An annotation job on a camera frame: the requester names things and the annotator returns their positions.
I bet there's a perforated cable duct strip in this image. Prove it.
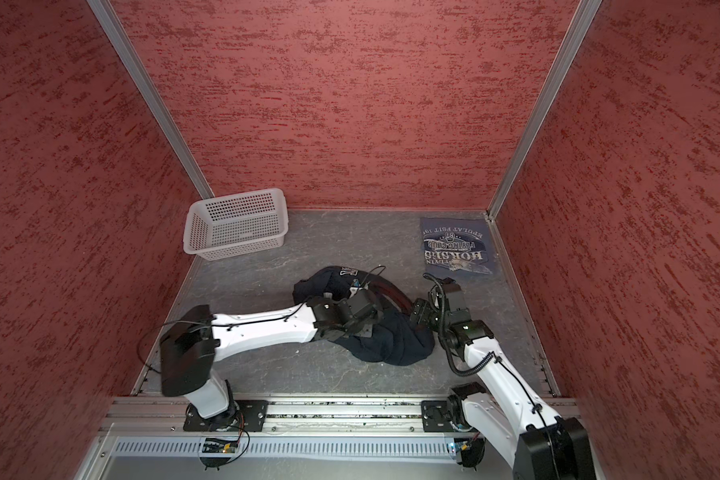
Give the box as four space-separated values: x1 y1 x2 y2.
111 436 456 462

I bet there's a grey blue tank top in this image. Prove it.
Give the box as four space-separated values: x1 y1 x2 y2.
420 218 497 279

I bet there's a corner aluminium post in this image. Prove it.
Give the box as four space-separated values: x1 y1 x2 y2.
87 0 214 199
486 0 602 223

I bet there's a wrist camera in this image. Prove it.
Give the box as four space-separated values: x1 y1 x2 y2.
349 277 370 297
423 273 467 312

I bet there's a left connector board with wires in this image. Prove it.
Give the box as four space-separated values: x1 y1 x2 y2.
199 412 251 470

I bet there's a dark navy tank top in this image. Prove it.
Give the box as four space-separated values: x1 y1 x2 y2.
292 266 434 366

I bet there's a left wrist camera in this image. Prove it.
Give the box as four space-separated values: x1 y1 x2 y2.
349 277 370 297

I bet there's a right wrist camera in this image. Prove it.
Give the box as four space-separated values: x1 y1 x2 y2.
423 273 467 312

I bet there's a right corner aluminium post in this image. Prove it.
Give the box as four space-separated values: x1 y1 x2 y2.
486 0 602 223

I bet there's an aluminium front rail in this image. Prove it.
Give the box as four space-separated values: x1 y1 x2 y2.
98 394 586 436

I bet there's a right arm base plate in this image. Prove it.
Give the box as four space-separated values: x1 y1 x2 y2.
420 397 473 433

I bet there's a connector board with wires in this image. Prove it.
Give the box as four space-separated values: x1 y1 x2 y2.
199 412 251 470
449 429 485 470

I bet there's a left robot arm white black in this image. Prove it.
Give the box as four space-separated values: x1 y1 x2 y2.
158 290 384 432

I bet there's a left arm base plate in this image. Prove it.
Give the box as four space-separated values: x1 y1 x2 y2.
183 400 269 433

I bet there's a left corner aluminium post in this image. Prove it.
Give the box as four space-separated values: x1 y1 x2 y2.
87 0 214 199

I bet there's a white plastic laundry basket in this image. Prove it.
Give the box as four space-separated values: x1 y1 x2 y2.
183 188 289 261

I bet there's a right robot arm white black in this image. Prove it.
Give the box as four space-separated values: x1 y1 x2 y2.
411 298 598 479

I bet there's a right connector board with wires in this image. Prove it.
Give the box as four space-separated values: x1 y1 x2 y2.
449 429 485 470

